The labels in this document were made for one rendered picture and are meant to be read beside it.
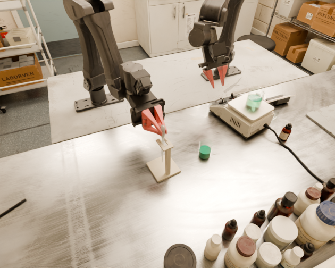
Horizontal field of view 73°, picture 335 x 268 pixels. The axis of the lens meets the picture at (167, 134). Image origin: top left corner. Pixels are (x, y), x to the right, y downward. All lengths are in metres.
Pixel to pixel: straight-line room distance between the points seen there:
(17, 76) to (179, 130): 2.15
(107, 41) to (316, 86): 0.94
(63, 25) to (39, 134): 1.65
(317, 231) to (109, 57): 0.67
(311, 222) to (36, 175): 0.74
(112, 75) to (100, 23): 0.14
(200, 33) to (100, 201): 0.58
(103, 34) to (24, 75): 2.07
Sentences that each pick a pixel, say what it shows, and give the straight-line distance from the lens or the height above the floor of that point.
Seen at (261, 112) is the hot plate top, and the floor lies 0.99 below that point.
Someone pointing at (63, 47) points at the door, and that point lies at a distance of 3.61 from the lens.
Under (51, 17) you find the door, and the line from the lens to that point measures 3.49.
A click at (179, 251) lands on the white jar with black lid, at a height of 0.97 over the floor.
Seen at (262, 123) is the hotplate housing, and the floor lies 0.95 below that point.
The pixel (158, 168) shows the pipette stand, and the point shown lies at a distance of 0.70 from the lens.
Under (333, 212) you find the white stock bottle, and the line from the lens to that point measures 0.60.
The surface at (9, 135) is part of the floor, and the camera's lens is 2.54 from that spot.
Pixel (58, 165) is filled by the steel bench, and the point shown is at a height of 0.90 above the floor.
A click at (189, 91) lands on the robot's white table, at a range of 1.03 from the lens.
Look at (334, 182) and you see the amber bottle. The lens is 0.72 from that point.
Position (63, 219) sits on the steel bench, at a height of 0.90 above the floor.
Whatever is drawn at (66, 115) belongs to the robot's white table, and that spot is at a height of 0.90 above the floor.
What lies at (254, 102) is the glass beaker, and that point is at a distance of 0.80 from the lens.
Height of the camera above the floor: 1.47
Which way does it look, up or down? 44 degrees down
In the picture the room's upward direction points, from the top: straight up
